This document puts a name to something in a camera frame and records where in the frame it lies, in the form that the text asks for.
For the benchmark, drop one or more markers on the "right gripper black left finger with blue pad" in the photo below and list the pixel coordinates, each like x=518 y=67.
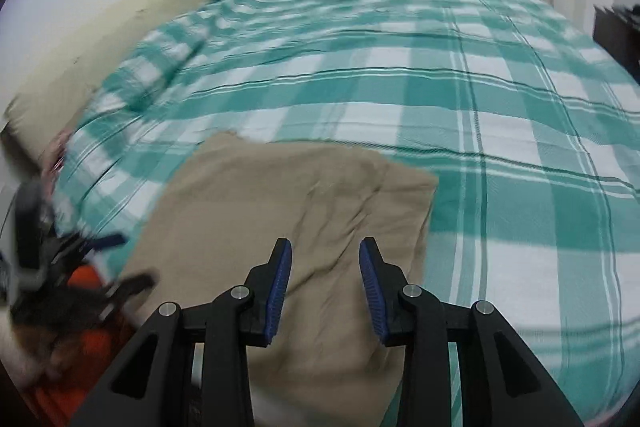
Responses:
x=149 y=382

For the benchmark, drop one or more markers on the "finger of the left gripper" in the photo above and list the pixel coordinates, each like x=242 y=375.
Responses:
x=116 y=295
x=100 y=243

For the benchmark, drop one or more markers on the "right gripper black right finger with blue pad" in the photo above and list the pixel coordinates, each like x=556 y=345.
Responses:
x=502 y=383

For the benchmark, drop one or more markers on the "beige khaki pants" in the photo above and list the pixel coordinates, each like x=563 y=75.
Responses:
x=222 y=213

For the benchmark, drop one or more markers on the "person's hand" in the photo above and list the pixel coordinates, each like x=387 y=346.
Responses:
x=47 y=346

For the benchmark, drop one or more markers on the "orange patterned rug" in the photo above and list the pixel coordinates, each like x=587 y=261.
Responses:
x=55 y=401

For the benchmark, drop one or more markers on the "cream padded headboard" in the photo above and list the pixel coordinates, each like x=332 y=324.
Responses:
x=52 y=97

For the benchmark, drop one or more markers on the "teal white plaid bedspread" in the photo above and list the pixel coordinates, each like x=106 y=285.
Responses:
x=531 y=128

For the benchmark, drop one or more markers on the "dark wooden side table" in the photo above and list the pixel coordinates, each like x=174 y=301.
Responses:
x=617 y=30

